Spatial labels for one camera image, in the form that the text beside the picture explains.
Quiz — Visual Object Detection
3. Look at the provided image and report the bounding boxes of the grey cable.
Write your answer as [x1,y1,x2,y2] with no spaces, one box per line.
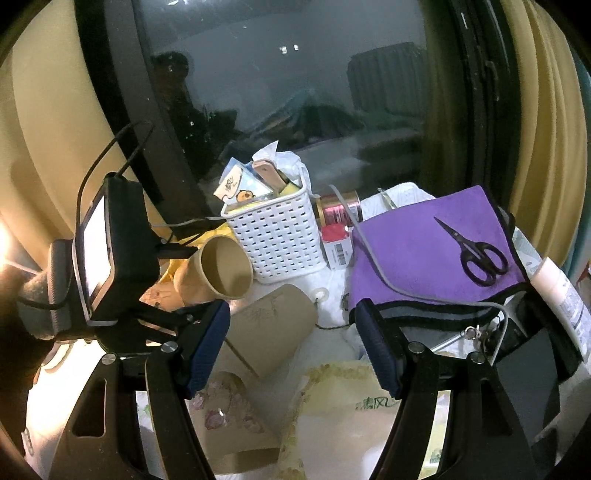
[327,184,512,365]

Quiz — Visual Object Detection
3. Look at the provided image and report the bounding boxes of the brown cup with pink flowers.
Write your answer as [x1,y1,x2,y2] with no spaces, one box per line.
[188,372,280,475]

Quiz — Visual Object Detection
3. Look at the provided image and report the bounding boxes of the black monitor device left gripper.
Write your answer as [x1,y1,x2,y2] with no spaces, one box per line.
[72,173,159,327]

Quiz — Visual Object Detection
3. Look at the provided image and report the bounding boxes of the yellow curtain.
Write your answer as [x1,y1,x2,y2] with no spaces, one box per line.
[501,1,587,265]

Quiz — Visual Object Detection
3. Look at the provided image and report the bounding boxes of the small red-white carton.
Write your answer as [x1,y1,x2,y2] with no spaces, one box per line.
[321,224,353,270]

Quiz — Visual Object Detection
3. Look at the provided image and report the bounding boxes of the purple folded cloth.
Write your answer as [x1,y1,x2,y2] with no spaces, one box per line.
[349,185,528,310]

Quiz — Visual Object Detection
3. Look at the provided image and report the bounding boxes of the black scissors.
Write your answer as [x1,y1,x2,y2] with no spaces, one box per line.
[434,217,509,287]

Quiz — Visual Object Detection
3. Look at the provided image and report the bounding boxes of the white plastic lattice basket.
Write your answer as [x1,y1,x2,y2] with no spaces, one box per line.
[221,174,327,284]

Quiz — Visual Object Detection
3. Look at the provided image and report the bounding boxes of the plain brown paper cup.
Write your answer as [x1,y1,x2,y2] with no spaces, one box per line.
[173,236,253,305]

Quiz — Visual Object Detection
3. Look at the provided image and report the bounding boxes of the pink metallic can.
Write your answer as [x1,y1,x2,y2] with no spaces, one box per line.
[315,191,363,227]

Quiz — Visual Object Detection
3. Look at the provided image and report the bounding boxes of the white tube of cream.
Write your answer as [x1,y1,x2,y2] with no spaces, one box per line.
[531,257,590,363]

